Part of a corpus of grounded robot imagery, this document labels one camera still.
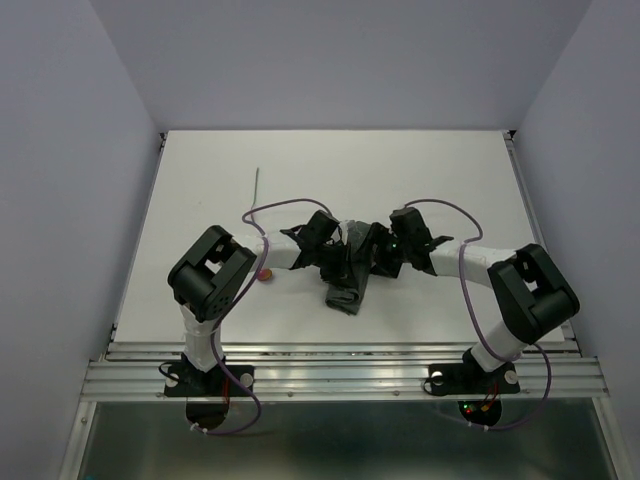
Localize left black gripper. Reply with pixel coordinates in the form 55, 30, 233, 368
312, 240, 357, 290

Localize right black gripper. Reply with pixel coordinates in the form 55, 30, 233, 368
351, 222, 411, 277

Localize dark grey cloth napkin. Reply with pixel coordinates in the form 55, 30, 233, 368
324, 220, 373, 315

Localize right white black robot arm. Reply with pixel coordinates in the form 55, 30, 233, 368
372, 203, 580, 390

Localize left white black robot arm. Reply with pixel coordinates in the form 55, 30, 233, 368
160, 210, 348, 394

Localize iridescent rainbow spoon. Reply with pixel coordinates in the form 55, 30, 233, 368
257, 269, 273, 282

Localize silver metal fork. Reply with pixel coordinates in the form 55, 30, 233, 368
251, 167, 260, 211

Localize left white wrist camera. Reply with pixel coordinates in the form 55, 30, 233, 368
337, 220, 353, 245

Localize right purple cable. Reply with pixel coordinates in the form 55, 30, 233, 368
402, 198, 553, 434

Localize purple cable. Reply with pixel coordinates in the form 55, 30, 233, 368
402, 198, 553, 434
209, 198, 331, 436

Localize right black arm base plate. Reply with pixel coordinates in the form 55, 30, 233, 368
422, 363, 520, 397

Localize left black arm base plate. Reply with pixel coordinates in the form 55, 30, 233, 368
158, 361, 249, 398

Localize aluminium right side rail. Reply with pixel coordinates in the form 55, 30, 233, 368
503, 130, 581, 351

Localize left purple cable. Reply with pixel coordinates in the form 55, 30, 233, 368
209, 198, 331, 436

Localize aluminium front rail frame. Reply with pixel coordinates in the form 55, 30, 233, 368
59, 339, 633, 479

